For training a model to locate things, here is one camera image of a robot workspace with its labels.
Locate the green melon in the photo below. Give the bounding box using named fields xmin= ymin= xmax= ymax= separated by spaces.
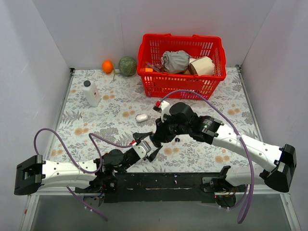
xmin=113 ymin=56 xmax=138 ymax=79

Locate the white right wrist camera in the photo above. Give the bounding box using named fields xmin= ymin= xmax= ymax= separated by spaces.
xmin=153 ymin=101 xmax=171 ymax=123

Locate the white earbud charging case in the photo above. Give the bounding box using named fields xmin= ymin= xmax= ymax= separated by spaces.
xmin=135 ymin=114 xmax=148 ymax=123

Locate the beige paper roll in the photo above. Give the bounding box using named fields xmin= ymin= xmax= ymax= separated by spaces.
xmin=188 ymin=56 xmax=215 ymax=76

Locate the white bottle black cap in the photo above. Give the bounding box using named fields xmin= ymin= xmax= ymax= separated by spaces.
xmin=82 ymin=80 xmax=101 ymax=107

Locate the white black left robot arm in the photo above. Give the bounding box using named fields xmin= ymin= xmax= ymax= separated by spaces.
xmin=14 ymin=132 xmax=162 ymax=195

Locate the floral patterned table mat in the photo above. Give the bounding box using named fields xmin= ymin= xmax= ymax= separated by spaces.
xmin=48 ymin=67 xmax=260 ymax=172

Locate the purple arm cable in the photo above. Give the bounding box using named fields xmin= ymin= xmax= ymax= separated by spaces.
xmin=160 ymin=90 xmax=255 ymax=224
xmin=33 ymin=128 xmax=135 ymax=221

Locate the orange fruit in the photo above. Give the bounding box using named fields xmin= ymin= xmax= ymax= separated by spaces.
xmin=102 ymin=60 xmax=114 ymax=74

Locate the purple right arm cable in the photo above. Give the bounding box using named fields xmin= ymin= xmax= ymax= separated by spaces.
xmin=160 ymin=90 xmax=255 ymax=224

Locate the red plastic shopping basket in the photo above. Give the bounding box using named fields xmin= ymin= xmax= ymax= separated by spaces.
xmin=137 ymin=34 xmax=227 ymax=99

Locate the crumpled grey bag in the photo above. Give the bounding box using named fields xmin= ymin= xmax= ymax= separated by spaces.
xmin=161 ymin=50 xmax=191 ymax=74

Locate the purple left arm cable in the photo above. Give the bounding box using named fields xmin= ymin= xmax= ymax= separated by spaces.
xmin=33 ymin=128 xmax=135 ymax=221

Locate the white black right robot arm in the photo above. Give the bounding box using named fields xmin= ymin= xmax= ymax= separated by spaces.
xmin=150 ymin=101 xmax=296 ymax=193

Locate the clear plastic snack wrapper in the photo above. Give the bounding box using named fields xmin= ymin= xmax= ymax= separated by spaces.
xmin=146 ymin=62 xmax=165 ymax=73

